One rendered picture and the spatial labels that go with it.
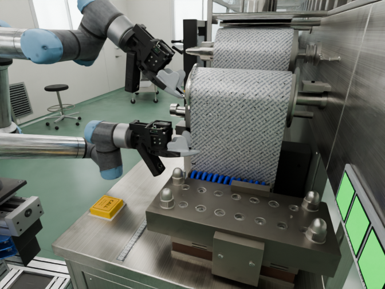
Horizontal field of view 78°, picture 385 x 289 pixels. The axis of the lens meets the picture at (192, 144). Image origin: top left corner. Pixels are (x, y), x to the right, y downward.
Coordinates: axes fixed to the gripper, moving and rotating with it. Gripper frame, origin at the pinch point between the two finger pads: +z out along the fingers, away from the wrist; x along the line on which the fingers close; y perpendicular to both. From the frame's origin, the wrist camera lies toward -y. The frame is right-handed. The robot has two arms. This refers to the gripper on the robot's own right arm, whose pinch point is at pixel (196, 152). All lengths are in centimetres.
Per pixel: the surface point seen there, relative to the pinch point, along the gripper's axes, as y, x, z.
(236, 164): -1.6, -0.3, 11.6
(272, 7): 41, 74, 14
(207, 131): 6.9, -0.3, 3.2
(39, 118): -105, 235, -356
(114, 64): -43, 474, -357
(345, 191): 10.2, -23.9, 29.7
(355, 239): 8.1, -31.1, 29.7
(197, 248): -14.7, -19.0, 6.3
